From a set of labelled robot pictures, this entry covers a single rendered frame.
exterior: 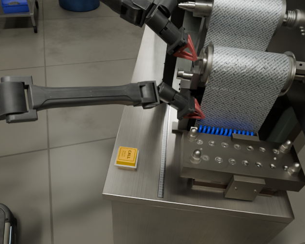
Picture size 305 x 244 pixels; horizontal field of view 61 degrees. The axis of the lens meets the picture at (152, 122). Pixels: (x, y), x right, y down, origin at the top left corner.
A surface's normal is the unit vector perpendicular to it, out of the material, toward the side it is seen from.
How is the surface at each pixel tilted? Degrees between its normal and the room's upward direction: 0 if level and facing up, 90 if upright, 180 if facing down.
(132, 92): 41
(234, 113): 90
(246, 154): 0
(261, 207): 0
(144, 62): 0
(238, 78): 88
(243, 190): 90
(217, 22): 92
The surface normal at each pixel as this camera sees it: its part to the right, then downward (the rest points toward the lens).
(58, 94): 0.54, -0.18
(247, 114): -0.10, 0.70
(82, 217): 0.08, -0.70
